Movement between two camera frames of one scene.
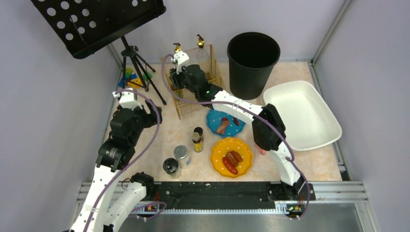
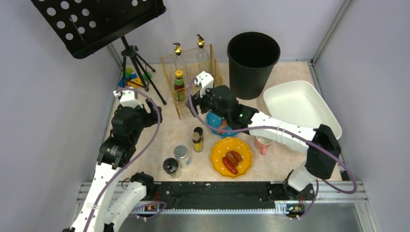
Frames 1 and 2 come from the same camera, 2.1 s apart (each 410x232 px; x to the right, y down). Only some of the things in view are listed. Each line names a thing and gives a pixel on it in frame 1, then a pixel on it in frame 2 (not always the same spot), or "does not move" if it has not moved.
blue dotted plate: [222, 124] does not move
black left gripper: [152, 113] does not move
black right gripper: [176, 78] -> [199, 103]
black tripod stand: [132, 72] does not move
